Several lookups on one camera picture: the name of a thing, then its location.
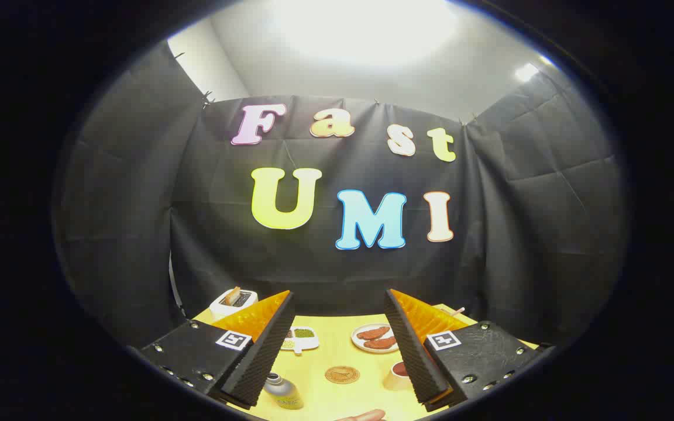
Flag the wooden table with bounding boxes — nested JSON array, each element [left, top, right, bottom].
[[194, 304, 539, 421]]

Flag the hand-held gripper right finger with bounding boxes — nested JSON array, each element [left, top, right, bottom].
[[384, 288, 542, 413]]

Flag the beige cup with handle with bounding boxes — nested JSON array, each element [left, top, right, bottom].
[[383, 361, 414, 391]]

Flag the white round plate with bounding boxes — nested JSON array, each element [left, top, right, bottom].
[[351, 323, 401, 354]]

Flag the silver bottle with green label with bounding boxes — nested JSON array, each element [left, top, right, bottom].
[[264, 372, 305, 410]]

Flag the round cork coaster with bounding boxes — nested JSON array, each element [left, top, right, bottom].
[[324, 366, 361, 385]]

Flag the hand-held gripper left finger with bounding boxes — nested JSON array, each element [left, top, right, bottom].
[[138, 291, 297, 410]]

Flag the white toaster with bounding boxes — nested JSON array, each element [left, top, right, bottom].
[[209, 288, 259, 320]]

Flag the ceiling light panel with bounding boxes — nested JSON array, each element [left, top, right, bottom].
[[267, 0, 460, 65]]

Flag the white divided condiment dish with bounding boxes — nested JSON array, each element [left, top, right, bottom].
[[280, 326, 320, 356]]

